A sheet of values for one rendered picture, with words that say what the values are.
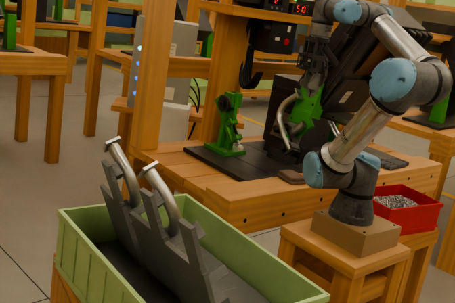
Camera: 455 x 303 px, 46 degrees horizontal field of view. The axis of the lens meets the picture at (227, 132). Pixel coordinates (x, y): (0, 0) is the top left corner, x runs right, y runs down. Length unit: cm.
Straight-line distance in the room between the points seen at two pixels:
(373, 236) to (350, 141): 35
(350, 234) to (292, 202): 40
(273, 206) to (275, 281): 66
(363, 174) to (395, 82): 44
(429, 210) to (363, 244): 56
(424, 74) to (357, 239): 59
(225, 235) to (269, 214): 51
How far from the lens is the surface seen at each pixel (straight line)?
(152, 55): 222
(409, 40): 168
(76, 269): 144
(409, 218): 217
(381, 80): 146
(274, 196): 201
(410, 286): 243
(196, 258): 109
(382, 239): 184
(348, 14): 173
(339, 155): 164
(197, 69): 248
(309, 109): 240
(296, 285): 135
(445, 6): 1128
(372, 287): 189
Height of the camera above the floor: 158
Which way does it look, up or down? 14 degrees down
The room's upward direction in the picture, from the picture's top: 9 degrees clockwise
